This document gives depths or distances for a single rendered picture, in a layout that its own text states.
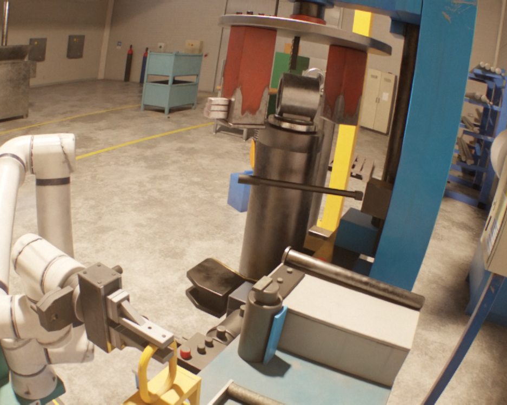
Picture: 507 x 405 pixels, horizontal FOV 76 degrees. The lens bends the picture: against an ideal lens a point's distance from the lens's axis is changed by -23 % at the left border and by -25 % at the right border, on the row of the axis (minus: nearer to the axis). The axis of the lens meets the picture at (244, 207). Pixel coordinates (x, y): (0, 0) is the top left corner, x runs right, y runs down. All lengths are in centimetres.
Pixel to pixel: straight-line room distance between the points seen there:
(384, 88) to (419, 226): 1028
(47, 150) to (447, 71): 114
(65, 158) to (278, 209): 68
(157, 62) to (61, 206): 829
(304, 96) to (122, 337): 93
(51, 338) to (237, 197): 374
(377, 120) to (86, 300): 1111
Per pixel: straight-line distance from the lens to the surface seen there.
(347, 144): 391
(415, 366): 278
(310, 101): 127
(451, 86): 113
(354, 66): 140
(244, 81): 117
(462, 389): 281
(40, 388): 143
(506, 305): 356
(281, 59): 864
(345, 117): 140
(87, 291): 57
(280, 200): 130
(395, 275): 127
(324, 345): 93
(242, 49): 116
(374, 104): 1147
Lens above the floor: 171
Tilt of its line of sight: 22 degrees down
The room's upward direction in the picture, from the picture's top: 8 degrees clockwise
